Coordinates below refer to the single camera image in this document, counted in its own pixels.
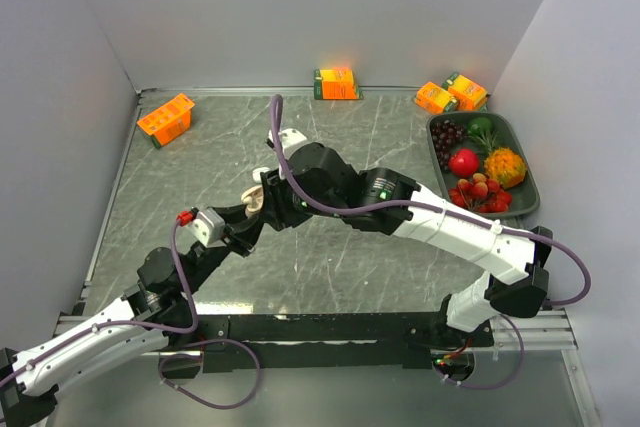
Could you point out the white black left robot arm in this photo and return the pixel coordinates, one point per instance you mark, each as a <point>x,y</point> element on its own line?
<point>158,311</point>

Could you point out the orange box centre back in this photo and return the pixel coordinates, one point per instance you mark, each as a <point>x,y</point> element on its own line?
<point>336,84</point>

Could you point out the white earbud charging case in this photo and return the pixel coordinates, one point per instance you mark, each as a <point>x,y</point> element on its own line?
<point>258,172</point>

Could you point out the red yellow cherry bunch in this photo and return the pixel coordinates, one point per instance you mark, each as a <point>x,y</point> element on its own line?
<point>480,194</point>

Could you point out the green lime with leaves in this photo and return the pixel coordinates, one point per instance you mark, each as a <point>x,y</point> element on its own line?
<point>482,132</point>

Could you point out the orange spiky fruit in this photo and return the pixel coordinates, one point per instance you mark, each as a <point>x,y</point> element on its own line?
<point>506,167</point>

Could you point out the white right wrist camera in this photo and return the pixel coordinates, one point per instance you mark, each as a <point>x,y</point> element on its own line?
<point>291,140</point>

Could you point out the beige earbud charging case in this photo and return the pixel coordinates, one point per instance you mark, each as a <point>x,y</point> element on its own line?
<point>253,200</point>

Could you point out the orange box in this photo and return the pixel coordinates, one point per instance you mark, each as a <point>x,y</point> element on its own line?
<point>470,95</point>
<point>167,122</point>
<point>336,84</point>
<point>436,100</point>

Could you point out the dark green fruit tray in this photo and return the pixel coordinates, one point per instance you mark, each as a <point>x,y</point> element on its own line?
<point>525,195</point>

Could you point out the orange box far left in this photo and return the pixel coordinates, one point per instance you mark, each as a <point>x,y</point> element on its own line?
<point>167,122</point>

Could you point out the orange box right back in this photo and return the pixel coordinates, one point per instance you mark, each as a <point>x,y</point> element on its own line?
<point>470,95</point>

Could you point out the dark purple grape bunch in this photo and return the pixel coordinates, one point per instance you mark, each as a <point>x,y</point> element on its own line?
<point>447,138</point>

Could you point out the red apple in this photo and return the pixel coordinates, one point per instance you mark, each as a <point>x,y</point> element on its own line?
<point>464,163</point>

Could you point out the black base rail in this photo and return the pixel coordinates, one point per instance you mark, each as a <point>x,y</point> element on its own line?
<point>221,357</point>

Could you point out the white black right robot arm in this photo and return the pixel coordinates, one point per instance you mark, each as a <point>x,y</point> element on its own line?
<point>380,200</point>

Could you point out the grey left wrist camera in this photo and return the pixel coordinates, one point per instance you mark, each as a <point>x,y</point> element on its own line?
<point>208,227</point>

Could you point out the orange box right front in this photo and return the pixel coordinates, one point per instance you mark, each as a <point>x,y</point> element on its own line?
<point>436,100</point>

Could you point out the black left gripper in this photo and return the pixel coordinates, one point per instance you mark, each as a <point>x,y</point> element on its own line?
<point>240,230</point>

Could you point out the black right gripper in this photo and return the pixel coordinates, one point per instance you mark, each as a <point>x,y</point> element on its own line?
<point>276,206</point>

